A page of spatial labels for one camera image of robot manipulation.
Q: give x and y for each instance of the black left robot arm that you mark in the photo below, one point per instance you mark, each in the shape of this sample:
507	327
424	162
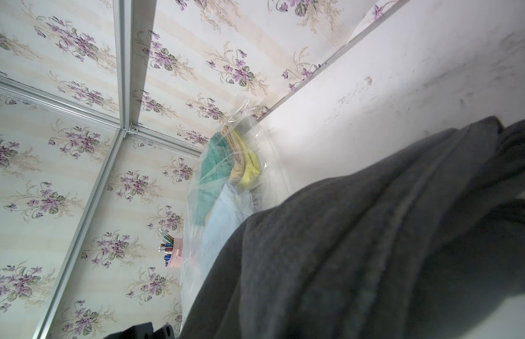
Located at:
144	331

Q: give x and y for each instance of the dark grey trousers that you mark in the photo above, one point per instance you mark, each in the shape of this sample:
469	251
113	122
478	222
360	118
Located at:
426	243

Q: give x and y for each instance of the yellow folded garment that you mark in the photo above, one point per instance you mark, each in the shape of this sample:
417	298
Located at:
246	169

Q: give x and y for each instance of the clear plastic vacuum bag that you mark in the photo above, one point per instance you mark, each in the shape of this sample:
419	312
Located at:
270	189

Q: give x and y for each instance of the light blue garment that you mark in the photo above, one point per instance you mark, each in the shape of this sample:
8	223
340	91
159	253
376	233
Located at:
228	213

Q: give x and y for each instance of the green folded garment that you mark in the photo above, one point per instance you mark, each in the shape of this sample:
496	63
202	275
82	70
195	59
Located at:
215	171

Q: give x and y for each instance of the pink pen cup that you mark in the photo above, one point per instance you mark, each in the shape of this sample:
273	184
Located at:
172	249

